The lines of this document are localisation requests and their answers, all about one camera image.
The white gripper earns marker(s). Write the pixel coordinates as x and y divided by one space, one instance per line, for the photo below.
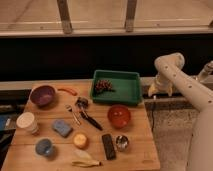
161 83

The black handled dish brush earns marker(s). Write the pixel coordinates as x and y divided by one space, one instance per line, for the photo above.
82 104

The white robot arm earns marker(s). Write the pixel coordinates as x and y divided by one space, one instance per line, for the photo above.
170 74

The red bowl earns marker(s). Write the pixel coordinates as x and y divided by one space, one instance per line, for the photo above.
119 116

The purple bowl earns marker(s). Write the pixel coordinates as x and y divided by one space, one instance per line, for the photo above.
42 95

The green plastic tray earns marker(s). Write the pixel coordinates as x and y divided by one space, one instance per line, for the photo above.
126 88

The dark grape bunch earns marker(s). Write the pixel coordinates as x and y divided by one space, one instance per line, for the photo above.
103 85

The small metal cup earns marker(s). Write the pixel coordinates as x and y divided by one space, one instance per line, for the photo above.
122 142

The black remote bar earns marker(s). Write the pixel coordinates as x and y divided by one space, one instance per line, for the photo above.
108 147

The orange fruit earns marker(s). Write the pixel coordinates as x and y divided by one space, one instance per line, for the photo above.
80 140

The orange carrot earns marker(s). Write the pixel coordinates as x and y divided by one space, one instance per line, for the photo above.
68 90

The clear plastic piece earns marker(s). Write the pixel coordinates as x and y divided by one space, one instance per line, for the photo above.
82 154

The blue sponge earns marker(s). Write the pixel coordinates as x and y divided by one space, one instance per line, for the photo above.
62 128

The wooden cutting board table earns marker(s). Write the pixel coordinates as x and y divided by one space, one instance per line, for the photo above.
141 154

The blue cup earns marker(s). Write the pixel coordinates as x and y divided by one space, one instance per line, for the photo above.
44 147

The white paper cup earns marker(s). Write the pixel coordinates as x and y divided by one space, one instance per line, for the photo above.
28 122

